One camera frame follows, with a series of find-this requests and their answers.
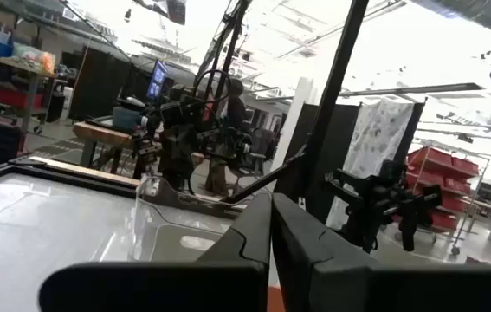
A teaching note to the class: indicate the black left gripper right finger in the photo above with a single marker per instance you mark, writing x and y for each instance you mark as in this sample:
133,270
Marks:
357,290

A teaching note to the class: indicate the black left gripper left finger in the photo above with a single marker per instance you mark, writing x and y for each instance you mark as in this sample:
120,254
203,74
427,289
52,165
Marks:
163,290

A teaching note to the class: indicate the background black robot arm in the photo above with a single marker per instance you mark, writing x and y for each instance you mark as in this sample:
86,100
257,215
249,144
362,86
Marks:
178,143

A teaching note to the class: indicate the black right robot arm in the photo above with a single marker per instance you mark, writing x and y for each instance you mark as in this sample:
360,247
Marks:
359,229

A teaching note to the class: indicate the white patterned cloth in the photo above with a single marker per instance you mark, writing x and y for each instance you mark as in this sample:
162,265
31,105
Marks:
379,130

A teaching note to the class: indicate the red bin rack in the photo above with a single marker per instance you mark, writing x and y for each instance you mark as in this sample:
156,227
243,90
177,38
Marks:
440,164

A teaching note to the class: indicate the clear plastic bin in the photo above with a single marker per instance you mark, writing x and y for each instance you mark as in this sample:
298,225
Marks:
163,216

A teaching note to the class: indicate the black partition screen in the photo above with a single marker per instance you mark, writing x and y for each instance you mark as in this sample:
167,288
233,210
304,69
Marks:
98,82
292,143

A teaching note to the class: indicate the white column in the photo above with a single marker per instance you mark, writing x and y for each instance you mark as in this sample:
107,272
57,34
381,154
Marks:
303,91

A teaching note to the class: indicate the office chair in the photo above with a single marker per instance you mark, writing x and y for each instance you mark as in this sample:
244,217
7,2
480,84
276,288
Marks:
258,143

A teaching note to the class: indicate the wooden table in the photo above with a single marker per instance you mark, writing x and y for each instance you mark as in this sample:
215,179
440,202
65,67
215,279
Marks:
89,171

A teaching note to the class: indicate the wooden workbench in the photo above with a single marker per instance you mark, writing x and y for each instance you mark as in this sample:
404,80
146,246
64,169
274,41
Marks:
102,134

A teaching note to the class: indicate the person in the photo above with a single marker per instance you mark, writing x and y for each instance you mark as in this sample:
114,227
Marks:
236,108

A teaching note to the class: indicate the teal storage box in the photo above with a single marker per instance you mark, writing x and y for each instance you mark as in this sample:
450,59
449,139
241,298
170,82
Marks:
126,119

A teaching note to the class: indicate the computer monitor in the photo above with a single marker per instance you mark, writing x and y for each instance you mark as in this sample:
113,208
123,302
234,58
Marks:
157,80

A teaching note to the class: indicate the red storage bin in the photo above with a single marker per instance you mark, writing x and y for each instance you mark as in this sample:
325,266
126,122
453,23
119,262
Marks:
7,97

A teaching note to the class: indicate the clear bag of items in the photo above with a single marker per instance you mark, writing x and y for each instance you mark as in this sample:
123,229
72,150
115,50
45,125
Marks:
33,58

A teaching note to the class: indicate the metal storage shelf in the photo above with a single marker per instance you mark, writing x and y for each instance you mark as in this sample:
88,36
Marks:
11,61

